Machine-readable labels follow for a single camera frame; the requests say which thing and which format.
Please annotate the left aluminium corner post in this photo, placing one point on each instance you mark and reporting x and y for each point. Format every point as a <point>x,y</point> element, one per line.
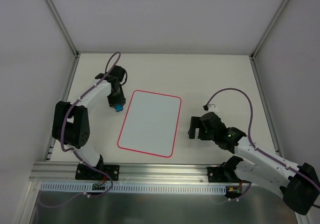
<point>61,26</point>

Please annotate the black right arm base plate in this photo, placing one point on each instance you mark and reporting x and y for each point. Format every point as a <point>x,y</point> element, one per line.
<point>221,175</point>

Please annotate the white slotted cable duct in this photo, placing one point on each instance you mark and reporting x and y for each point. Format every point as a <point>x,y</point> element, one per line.
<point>135,188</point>

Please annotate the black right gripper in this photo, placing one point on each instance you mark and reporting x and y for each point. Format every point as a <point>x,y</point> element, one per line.
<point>200,130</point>

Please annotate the front aluminium mounting rail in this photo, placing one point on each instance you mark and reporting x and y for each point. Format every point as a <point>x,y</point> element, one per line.
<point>128,173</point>

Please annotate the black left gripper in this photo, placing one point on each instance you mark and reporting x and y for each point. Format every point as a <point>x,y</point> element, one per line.
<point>116,101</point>

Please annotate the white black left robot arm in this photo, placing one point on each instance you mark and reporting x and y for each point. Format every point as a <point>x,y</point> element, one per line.
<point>71,121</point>

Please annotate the blue whiteboard eraser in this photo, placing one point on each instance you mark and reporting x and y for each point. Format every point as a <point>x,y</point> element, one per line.
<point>119,107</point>

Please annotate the pink framed whiteboard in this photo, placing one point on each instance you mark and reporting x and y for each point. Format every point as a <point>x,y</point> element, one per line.
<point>150,124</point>

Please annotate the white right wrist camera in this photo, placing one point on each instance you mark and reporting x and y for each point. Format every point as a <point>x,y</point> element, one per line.
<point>213,108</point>

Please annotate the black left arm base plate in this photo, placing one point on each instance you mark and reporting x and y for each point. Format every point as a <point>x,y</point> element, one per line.
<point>85,173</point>

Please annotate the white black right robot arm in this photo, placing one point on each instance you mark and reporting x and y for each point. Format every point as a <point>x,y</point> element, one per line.
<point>297,185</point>

